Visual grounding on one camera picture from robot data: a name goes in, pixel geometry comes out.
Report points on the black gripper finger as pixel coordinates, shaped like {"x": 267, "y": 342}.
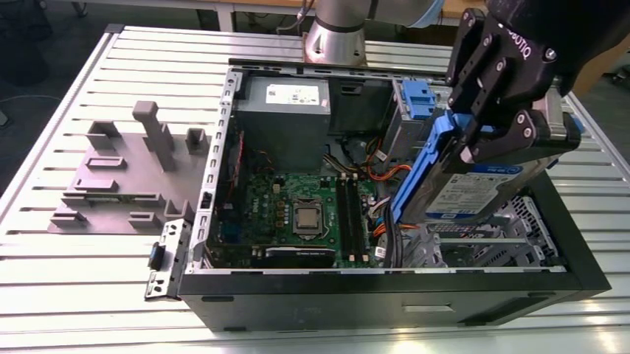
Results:
{"x": 479, "y": 96}

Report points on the hard disk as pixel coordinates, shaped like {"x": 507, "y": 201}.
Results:
{"x": 462, "y": 191}

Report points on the metal disk bay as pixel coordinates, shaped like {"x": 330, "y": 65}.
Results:
{"x": 491, "y": 241}

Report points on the blue drive latch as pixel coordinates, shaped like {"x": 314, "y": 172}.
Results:
{"x": 418, "y": 96}

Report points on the wooden cabinet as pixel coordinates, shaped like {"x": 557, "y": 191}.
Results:
{"x": 605, "y": 70}

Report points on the grey metal drive cage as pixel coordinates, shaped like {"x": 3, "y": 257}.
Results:
{"x": 409, "y": 136}

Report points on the grey power supply unit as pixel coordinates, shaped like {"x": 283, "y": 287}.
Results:
{"x": 286, "y": 129}

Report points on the black RAM slot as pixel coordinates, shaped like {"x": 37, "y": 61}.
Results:
{"x": 344, "y": 206}

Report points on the green motherboard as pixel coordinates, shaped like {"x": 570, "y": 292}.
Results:
{"x": 315, "y": 184}

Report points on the CPU socket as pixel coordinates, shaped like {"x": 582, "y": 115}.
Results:
{"x": 308, "y": 202}

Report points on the silver CPU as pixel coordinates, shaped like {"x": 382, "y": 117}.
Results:
{"x": 307, "y": 217}

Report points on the wooden desk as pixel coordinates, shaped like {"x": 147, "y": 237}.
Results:
{"x": 266, "y": 4}

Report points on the black graphics card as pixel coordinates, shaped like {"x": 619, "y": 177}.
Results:
{"x": 295, "y": 256}

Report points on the black open PC case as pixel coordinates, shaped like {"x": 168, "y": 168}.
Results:
{"x": 344, "y": 302}

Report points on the grey parts rack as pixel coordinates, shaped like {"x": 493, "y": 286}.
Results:
{"x": 132, "y": 173}

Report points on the blue rear port plug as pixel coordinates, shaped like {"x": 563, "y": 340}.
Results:
{"x": 158, "y": 256}

